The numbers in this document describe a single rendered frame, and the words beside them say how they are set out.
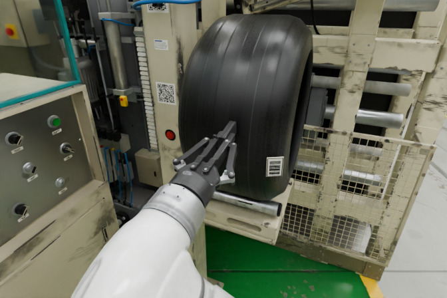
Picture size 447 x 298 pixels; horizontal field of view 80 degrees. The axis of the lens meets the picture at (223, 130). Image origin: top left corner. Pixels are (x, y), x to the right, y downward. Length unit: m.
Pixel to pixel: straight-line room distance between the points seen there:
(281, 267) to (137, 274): 1.61
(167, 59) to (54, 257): 0.72
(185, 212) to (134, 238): 0.08
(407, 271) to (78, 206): 1.89
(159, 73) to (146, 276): 0.69
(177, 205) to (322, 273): 1.62
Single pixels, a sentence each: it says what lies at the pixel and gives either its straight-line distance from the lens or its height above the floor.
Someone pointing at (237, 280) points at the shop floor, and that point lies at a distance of 1.83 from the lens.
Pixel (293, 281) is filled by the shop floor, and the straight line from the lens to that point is 1.87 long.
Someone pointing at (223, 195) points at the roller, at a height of 0.91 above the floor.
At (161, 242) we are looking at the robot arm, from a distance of 0.37.
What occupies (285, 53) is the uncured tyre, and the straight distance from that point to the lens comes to 0.66.
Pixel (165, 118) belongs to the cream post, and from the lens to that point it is 0.98.
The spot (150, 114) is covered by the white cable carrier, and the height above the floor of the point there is 1.12.
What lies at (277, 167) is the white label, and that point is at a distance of 0.66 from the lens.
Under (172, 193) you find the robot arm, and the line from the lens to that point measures 0.42.
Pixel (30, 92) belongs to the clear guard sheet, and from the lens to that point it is 0.89.
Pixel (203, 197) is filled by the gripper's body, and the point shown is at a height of 1.22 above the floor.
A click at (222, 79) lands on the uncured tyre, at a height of 1.34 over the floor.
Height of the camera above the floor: 1.51
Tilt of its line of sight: 26 degrees down
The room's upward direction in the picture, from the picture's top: straight up
